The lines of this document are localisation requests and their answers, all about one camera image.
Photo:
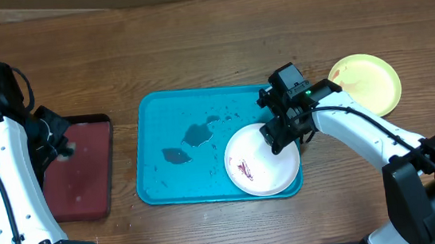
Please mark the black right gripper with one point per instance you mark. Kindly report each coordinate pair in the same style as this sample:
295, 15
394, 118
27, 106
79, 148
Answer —
280, 137

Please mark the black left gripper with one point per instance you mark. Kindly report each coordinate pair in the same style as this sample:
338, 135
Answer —
42, 158

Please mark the white plate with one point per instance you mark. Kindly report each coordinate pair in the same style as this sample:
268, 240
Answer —
253, 168

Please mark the yellow-green plate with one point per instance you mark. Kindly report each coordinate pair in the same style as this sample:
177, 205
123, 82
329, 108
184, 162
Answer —
370, 81

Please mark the green and yellow sponge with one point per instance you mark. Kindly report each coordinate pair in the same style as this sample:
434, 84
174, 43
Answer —
66, 153

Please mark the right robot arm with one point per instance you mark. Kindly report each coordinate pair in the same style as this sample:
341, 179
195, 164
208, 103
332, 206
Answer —
406, 160

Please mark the dark red water tray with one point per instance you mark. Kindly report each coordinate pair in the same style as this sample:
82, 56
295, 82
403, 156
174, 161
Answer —
78, 187

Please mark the teal plastic serving tray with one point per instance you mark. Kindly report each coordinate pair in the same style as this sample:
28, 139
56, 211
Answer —
182, 136

